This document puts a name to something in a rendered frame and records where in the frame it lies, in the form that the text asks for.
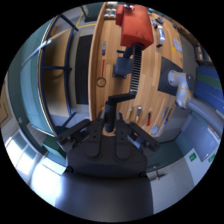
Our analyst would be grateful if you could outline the wall rail with yellow clips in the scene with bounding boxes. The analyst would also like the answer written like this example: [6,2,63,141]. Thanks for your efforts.
[146,163,169,181]

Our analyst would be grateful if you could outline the grey metal cabinet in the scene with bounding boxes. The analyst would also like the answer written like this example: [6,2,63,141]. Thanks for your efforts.
[180,114,220,163]

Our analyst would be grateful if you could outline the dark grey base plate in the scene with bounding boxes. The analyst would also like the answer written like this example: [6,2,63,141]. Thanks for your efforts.
[157,56,184,97]

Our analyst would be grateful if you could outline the white radiator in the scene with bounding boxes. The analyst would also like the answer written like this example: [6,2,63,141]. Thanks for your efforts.
[26,122,48,147]

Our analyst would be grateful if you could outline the blue green drawer cabinet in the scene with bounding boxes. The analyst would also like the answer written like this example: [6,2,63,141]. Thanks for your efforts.
[194,66,223,113]

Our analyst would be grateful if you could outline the blue grey jig block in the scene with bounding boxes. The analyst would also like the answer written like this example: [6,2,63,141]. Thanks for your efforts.
[112,56,133,79]

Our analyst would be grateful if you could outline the black floor mat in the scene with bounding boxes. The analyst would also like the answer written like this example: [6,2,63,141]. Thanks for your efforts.
[75,34,94,106]

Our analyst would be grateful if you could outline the window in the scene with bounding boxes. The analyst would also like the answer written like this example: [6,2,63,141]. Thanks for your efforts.
[5,136,38,176]

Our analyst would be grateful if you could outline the white blue sealant cartridge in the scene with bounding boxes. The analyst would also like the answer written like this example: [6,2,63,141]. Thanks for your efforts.
[157,25,166,43]

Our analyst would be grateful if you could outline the blue handled hacksaw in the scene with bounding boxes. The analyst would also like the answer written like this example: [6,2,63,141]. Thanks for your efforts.
[164,108,174,125]

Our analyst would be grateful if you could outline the wooden handled putty knife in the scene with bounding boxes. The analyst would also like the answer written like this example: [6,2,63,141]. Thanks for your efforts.
[135,106,142,123]

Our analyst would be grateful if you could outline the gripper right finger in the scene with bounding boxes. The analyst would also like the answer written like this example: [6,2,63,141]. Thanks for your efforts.
[114,109,162,162]

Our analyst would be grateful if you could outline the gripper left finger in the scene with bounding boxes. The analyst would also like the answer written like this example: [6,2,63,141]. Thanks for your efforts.
[56,108,106,161]

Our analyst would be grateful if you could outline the grey work gloves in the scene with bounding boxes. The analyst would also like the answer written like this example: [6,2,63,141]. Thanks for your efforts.
[151,124,160,136]

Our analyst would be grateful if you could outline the shelf unit with boxes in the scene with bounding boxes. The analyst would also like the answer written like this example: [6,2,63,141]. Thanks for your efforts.
[192,41,214,66]

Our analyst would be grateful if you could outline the grey strip lamp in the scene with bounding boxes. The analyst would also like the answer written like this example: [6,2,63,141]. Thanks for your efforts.
[20,39,52,67]

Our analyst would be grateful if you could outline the black toothed rod with handle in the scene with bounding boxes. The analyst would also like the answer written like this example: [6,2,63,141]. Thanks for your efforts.
[104,44,144,133]

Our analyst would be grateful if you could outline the blue framed wooden table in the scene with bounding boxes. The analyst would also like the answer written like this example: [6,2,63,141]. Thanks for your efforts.
[37,13,80,137]

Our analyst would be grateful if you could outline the red handled ring tool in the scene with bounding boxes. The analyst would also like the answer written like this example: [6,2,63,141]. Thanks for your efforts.
[96,59,107,87]

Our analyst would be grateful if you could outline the cork notice board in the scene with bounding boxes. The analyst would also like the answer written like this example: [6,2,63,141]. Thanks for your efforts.
[0,87,12,125]

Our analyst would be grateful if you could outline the white paper sheet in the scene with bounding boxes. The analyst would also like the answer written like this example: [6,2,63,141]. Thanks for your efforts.
[172,38,183,53]

